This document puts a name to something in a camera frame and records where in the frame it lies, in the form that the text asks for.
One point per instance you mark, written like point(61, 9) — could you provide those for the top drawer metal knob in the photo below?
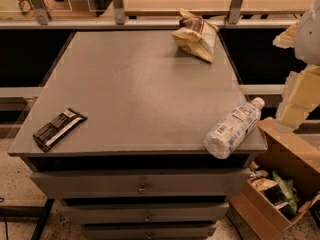
point(142, 189)

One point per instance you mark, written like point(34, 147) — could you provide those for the grey drawer cabinet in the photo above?
point(149, 106)

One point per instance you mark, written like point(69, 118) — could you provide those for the brown snack bag in box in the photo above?
point(262, 184)

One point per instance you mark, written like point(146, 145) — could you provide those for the metal shelf rail frame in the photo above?
point(150, 14)

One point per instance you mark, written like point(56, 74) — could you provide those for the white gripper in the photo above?
point(309, 39)

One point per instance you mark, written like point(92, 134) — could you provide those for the middle drawer metal knob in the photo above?
point(147, 218)

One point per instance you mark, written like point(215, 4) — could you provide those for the open cardboard box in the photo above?
point(292, 158)

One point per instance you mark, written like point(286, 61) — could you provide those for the green snack bag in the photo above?
point(286, 201)

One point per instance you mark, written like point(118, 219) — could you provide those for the brown and yellow chip bag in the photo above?
point(196, 36)

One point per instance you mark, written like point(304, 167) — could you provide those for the black snack bar wrapper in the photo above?
point(60, 126)

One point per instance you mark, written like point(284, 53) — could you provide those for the clear plastic water bottle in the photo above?
point(233, 128)

